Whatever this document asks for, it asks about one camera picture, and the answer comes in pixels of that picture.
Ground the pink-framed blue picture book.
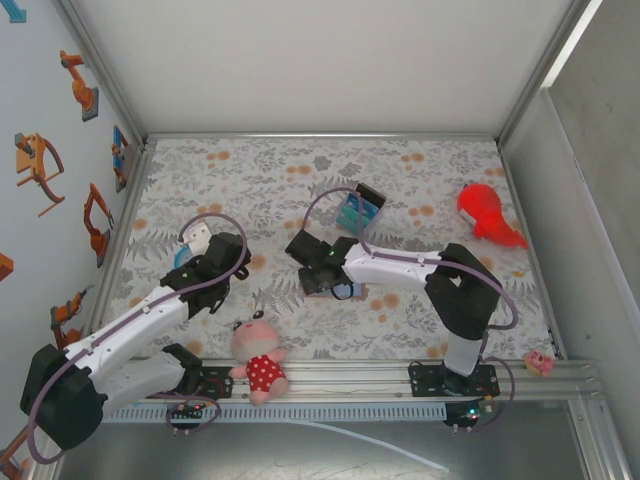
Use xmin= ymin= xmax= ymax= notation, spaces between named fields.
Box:
xmin=302 ymin=279 xmax=370 ymax=302

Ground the teal card in box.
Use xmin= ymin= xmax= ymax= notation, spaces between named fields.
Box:
xmin=335 ymin=214 xmax=371 ymax=234

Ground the green card in box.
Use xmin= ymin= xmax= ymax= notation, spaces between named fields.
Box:
xmin=339 ymin=207 xmax=374 ymax=225

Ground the blue card in box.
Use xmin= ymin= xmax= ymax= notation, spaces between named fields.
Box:
xmin=343 ymin=194 xmax=377 ymax=217

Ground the black card in box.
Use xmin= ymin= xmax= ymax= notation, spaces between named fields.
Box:
xmin=355 ymin=183 xmax=387 ymax=210

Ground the blue tape roll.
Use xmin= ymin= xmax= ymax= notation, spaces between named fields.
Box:
xmin=172 ymin=234 xmax=197 ymax=269

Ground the teal and black box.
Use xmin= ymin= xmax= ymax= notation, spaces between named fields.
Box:
xmin=334 ymin=182 xmax=389 ymax=239

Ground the floral table mat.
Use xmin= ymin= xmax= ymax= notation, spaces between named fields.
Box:
xmin=99 ymin=137 xmax=564 ymax=361

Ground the pink doll polka dot dress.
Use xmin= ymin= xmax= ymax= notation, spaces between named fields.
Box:
xmin=228 ymin=308 xmax=290 ymax=407

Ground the blue and orange sticker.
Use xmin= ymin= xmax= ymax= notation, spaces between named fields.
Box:
xmin=109 ymin=124 xmax=134 ymax=195

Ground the left electronics board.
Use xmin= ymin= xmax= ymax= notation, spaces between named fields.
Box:
xmin=167 ymin=402 xmax=207 ymax=426

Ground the electronics board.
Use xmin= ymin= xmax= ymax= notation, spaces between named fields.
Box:
xmin=443 ymin=397 xmax=495 ymax=432
xmin=167 ymin=402 xmax=207 ymax=426

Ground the red plush toy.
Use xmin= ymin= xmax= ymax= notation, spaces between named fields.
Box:
xmin=456 ymin=183 xmax=530 ymax=250

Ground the thin white plastic strip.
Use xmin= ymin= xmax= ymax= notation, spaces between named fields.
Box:
xmin=292 ymin=418 xmax=451 ymax=474

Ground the orange claw machine sticker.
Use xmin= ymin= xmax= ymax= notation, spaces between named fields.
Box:
xmin=13 ymin=132 xmax=67 ymax=218

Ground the right electronics board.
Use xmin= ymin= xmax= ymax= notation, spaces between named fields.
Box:
xmin=443 ymin=397 xmax=495 ymax=432

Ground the small pink bear plush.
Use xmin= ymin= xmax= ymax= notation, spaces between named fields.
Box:
xmin=523 ymin=349 xmax=555 ymax=377

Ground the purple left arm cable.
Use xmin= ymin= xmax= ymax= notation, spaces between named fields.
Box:
xmin=27 ymin=213 xmax=251 ymax=464

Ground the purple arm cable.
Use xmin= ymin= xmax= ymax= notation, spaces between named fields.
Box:
xmin=27 ymin=213 xmax=251 ymax=464
xmin=304 ymin=186 xmax=519 ymax=396

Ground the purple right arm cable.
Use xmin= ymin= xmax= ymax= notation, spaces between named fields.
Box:
xmin=304 ymin=186 xmax=519 ymax=396

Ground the aluminium left side rail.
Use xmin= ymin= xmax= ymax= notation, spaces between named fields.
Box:
xmin=82 ymin=144 xmax=154 ymax=341

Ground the aluminium back frame rail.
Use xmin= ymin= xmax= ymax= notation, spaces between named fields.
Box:
xmin=143 ymin=131 xmax=501 ymax=145

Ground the aluminium frame rail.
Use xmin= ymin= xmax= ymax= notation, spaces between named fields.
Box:
xmin=143 ymin=131 xmax=501 ymax=145
xmin=47 ymin=357 xmax=601 ymax=405

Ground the aluminium front frame rail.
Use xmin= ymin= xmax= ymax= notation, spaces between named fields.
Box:
xmin=47 ymin=357 xmax=601 ymax=405

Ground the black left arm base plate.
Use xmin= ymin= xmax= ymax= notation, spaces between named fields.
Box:
xmin=143 ymin=364 xmax=235 ymax=400

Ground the white slotted cable duct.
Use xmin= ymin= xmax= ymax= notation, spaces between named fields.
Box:
xmin=104 ymin=403 xmax=448 ymax=422

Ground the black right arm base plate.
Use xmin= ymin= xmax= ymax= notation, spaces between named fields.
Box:
xmin=409 ymin=363 xmax=500 ymax=399

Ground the aluminium left frame post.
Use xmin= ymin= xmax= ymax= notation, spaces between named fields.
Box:
xmin=52 ymin=0 xmax=151 ymax=151

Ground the aluminium frame post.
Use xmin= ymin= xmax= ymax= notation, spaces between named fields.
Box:
xmin=52 ymin=0 xmax=151 ymax=151
xmin=494 ymin=0 xmax=609 ymax=149

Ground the aluminium right frame post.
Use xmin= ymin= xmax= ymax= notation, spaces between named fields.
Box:
xmin=494 ymin=0 xmax=609 ymax=149

